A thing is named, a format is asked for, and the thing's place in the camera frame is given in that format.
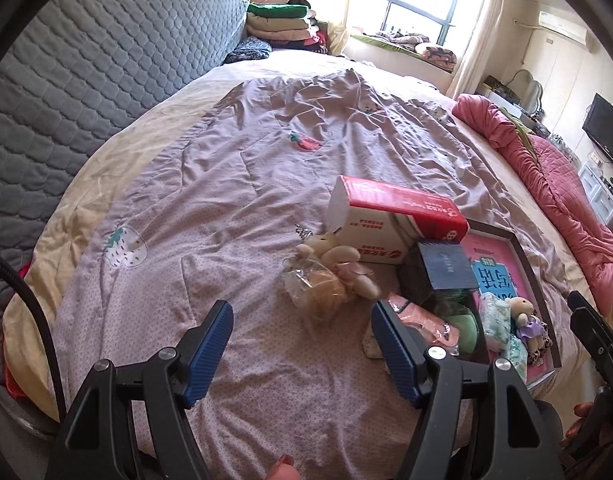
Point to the green sponge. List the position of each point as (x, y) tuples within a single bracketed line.
[(464, 335)]

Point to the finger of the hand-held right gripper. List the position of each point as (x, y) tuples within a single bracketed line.
[(594, 340)]

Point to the white air conditioner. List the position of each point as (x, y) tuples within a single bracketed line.
[(561, 27)]

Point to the cream curtain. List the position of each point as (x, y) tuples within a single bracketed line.
[(479, 35), (346, 10)]

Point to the bear plush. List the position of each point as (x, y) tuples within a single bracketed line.
[(524, 320)]

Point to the black and yellow box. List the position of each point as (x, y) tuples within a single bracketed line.
[(501, 87)]

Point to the leopard print scrunchie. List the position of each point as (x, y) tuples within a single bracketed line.
[(539, 355)]

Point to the dark blue box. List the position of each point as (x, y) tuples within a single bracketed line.
[(446, 265)]

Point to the white framed mirror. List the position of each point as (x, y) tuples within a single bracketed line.
[(540, 97)]

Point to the dark shallow cardboard box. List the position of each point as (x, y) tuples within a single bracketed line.
[(529, 275)]

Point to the green cloth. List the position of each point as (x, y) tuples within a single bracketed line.
[(516, 127)]

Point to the dark blue patterned cloth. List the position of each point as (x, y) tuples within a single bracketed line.
[(249, 50)]

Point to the lavender strawberry print bedsheet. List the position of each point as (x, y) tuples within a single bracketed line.
[(236, 185)]

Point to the grey quilted headboard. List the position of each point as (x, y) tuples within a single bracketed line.
[(86, 60)]

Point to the pink quilt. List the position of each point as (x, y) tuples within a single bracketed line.
[(561, 185)]

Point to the pink towel packet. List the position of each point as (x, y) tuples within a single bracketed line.
[(421, 322)]

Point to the person's right hand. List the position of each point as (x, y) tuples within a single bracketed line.
[(581, 412)]

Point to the white drawer cabinet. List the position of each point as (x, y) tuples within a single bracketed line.
[(599, 195)]

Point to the cream bed sheet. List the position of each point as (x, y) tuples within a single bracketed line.
[(151, 125)]

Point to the orange sponge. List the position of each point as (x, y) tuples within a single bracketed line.
[(316, 285)]

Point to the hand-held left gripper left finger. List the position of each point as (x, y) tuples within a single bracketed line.
[(206, 355)]

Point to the green windowsill mat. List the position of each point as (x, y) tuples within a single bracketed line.
[(381, 42)]

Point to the cream bunny plush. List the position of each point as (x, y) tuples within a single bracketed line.
[(336, 255)]

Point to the red cloth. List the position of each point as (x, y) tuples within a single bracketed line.
[(12, 382)]

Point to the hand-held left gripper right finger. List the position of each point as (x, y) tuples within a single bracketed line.
[(396, 355)]

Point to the pink book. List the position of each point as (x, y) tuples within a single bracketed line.
[(474, 255)]

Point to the crumpled patterned blanket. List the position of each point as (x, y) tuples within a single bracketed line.
[(436, 52)]

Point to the black television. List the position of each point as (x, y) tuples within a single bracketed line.
[(606, 130)]

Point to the white plastic snack packet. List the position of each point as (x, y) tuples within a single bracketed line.
[(516, 357)]

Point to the person's left hand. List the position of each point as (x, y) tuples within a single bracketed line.
[(284, 470)]

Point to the red tissue pack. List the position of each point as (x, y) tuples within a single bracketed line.
[(386, 200)]

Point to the stack of folded clothes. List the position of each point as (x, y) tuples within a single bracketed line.
[(281, 25)]

